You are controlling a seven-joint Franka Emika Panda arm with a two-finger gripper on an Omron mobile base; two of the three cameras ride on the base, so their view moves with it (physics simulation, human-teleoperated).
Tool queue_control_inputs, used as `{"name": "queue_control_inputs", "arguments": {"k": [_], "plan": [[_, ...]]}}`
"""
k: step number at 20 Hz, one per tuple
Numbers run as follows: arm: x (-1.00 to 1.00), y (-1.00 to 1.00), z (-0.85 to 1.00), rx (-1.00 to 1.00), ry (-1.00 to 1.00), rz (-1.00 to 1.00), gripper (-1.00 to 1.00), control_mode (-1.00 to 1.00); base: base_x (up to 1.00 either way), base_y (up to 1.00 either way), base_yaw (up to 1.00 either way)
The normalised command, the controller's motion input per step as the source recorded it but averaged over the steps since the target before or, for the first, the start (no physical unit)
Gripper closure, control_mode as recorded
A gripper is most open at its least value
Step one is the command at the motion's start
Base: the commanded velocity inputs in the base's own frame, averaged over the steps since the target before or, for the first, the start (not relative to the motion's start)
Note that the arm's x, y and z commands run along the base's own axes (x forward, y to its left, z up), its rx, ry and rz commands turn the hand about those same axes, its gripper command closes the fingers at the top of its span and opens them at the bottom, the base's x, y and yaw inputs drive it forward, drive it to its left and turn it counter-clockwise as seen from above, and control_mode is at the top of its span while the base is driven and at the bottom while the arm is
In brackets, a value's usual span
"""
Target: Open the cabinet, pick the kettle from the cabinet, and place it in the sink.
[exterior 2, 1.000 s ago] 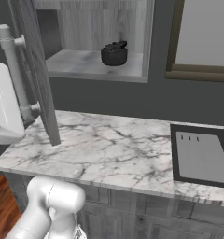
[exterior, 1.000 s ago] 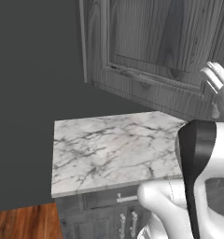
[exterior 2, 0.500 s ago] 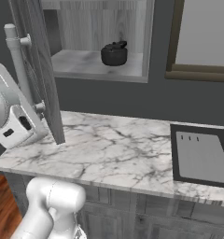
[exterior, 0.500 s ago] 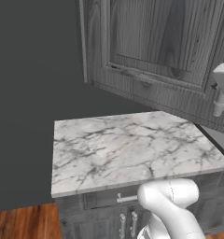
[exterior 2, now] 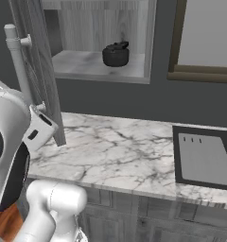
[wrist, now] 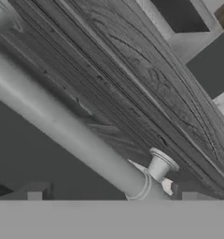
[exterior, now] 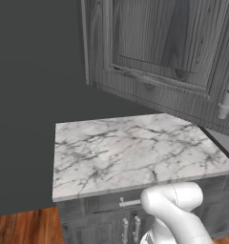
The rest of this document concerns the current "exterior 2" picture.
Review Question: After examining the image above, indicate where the black kettle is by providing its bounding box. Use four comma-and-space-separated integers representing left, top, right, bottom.
101, 41, 131, 68

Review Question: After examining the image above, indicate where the grey wood cabinet door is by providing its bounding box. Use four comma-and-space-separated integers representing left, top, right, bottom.
8, 0, 68, 147

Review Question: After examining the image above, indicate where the dark sink with grey basin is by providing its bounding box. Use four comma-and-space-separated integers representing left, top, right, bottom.
171, 125, 227, 192

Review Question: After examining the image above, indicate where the grey wood drawer front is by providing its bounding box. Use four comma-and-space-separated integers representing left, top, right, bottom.
85, 186, 114, 209
138, 195, 227, 229

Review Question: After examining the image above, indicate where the grey wood cupboard door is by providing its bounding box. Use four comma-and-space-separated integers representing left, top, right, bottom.
139, 216, 227, 242
80, 210, 138, 242

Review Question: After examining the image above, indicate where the brown framed window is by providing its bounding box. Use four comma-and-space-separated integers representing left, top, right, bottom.
166, 0, 227, 85

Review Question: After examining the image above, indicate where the open grey wood wall cabinet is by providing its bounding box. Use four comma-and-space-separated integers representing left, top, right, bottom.
41, 0, 158, 85

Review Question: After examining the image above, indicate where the white bar door handle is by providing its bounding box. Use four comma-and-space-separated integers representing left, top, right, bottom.
4, 24, 47, 114

